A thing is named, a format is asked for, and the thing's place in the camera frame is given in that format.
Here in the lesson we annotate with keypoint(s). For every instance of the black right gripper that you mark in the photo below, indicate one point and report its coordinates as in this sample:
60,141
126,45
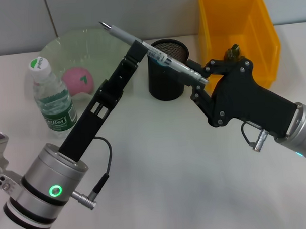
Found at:
243,98

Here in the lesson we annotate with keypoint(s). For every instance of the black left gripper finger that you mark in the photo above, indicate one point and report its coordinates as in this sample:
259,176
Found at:
135,52

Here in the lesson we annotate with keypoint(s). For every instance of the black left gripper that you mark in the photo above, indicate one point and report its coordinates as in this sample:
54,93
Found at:
88,124

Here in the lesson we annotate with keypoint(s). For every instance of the silver ballpoint pen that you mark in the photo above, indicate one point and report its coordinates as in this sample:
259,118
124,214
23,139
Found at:
125,36

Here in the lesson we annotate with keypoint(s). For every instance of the green plastic wrapper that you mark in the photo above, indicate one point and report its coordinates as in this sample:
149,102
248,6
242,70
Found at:
232,52

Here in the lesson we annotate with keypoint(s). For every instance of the clear water bottle green label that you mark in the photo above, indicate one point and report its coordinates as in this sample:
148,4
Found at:
54,103

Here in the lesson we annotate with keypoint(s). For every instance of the pink peach ball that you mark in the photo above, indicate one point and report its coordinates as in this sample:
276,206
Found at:
74,80

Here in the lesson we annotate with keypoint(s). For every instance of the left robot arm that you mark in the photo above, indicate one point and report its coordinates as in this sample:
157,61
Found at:
39,178

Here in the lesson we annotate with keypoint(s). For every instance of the black mesh pen cup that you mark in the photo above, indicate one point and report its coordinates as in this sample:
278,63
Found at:
164,89

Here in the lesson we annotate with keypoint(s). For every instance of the translucent green glass fruit plate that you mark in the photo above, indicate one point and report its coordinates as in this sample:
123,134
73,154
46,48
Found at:
72,49

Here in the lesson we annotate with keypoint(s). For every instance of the yellow plastic storage bin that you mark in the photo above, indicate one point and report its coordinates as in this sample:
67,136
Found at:
240,21

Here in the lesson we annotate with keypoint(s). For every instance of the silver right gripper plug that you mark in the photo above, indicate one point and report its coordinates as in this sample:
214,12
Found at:
260,141

